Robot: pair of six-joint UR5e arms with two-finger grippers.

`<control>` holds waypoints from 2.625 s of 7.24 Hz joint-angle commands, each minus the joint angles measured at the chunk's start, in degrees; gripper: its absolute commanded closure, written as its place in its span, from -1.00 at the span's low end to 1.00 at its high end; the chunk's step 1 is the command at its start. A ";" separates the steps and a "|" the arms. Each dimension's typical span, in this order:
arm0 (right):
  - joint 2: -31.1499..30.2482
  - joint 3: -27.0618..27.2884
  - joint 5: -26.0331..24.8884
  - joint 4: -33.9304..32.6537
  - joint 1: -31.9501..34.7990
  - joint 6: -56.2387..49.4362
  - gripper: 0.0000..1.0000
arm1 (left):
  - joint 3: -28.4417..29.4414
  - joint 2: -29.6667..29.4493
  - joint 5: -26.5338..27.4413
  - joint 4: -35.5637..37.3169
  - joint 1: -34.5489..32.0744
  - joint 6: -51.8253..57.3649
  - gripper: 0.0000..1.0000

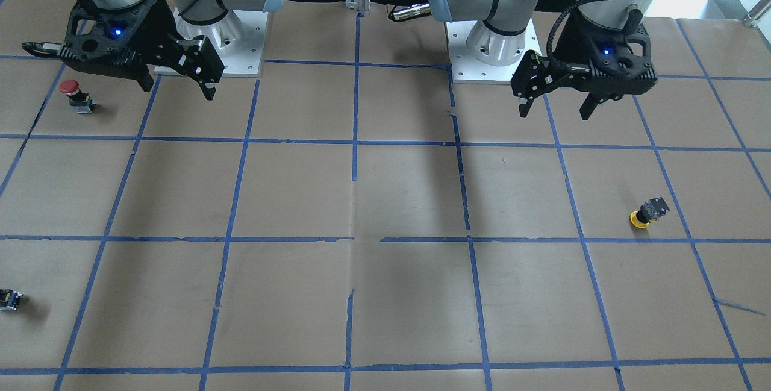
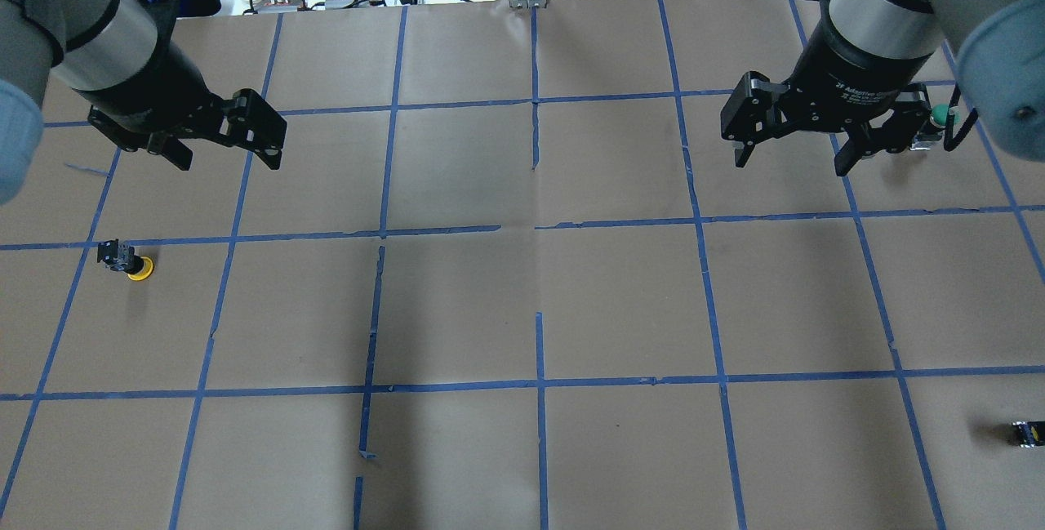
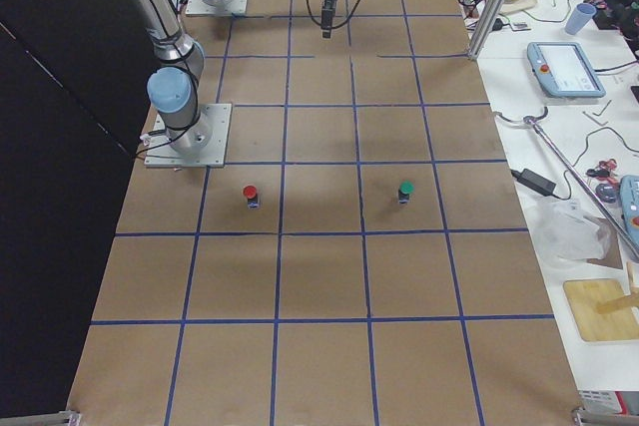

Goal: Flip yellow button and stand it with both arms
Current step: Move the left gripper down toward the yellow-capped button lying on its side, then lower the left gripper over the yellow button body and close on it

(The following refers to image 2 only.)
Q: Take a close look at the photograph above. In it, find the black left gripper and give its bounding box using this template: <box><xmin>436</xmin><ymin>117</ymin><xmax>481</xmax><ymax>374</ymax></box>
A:
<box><xmin>88</xmin><ymin>69</ymin><xmax>287</xmax><ymax>171</ymax></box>

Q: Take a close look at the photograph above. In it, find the brown paper table cover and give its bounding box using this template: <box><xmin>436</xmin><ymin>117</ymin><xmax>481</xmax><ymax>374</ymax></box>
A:
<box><xmin>2</xmin><ymin>0</ymin><xmax>1043</xmax><ymax>529</ymax></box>

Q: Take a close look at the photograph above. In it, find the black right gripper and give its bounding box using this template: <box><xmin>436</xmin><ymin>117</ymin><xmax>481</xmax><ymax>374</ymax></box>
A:
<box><xmin>720</xmin><ymin>24</ymin><xmax>941</xmax><ymax>177</ymax></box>

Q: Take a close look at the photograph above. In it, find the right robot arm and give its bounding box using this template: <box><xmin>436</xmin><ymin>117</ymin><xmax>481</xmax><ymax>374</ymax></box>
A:
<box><xmin>720</xmin><ymin>0</ymin><xmax>1043</xmax><ymax>176</ymax></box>

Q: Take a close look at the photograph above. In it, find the yellow push button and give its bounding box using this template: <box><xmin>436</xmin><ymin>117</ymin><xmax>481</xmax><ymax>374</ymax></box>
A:
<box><xmin>96</xmin><ymin>239</ymin><xmax>154</xmax><ymax>282</ymax></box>

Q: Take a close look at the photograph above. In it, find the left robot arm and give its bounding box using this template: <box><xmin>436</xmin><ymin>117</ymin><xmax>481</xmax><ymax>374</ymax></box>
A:
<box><xmin>1</xmin><ymin>0</ymin><xmax>287</xmax><ymax>203</ymax></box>

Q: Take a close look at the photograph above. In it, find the green push button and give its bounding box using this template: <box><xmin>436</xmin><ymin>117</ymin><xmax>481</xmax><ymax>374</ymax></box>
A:
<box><xmin>909</xmin><ymin>105</ymin><xmax>960</xmax><ymax>153</ymax></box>

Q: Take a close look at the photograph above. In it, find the small black switch block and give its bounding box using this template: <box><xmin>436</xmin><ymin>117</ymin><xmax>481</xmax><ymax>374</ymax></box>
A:
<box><xmin>1011</xmin><ymin>420</ymin><xmax>1044</xmax><ymax>448</ymax></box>

